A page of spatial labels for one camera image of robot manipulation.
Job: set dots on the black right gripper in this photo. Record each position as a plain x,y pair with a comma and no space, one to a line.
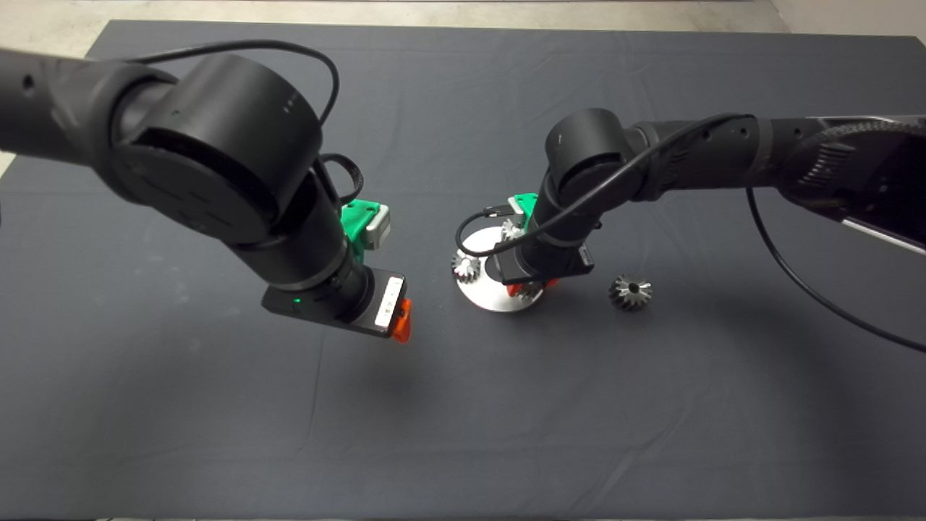
546,262

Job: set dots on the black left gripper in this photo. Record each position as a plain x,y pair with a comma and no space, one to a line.
347,304

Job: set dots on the small steel spur gear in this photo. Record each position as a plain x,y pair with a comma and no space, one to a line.
466,268
510,230
530,291

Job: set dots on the large steel spur gear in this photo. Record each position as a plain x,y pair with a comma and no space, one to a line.
631,293

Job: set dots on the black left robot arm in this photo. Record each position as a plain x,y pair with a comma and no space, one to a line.
217,145

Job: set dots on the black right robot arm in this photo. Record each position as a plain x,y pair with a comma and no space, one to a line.
723,152

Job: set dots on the round metal plate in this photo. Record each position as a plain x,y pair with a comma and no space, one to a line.
485,297

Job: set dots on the dark grey table cloth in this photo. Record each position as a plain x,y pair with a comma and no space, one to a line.
506,434

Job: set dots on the silver right camera box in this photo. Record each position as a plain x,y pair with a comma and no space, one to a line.
515,210

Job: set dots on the silver camera box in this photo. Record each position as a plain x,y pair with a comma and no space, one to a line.
515,210
377,228

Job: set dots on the green right camera mount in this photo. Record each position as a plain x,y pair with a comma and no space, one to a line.
527,202

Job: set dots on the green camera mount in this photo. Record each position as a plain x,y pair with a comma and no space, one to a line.
527,202
358,217

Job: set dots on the silver left camera box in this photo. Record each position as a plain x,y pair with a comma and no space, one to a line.
377,228

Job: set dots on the green left camera mount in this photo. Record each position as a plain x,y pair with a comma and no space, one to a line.
358,217

